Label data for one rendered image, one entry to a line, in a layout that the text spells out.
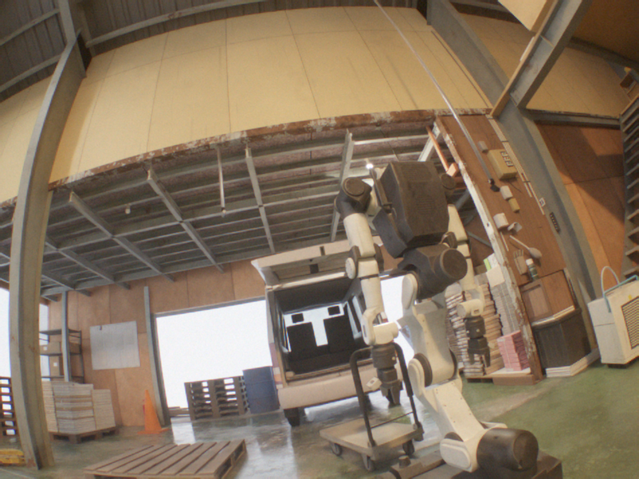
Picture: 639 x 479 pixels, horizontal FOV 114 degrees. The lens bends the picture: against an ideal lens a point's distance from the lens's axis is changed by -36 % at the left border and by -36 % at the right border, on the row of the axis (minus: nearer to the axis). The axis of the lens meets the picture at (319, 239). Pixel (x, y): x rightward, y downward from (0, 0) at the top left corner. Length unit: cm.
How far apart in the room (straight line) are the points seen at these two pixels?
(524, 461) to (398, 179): 103
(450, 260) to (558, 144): 369
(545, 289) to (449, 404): 178
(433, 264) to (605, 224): 356
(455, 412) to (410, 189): 85
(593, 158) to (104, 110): 650
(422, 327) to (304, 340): 450
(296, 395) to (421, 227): 284
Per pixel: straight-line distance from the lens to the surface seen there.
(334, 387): 366
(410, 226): 113
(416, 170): 123
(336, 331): 567
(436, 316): 128
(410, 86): 396
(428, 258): 110
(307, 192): 403
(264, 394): 617
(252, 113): 342
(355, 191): 119
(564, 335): 285
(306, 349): 564
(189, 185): 382
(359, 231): 117
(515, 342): 339
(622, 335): 250
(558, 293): 296
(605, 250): 423
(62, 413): 501
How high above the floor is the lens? 74
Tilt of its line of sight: 22 degrees up
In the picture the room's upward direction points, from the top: 13 degrees counter-clockwise
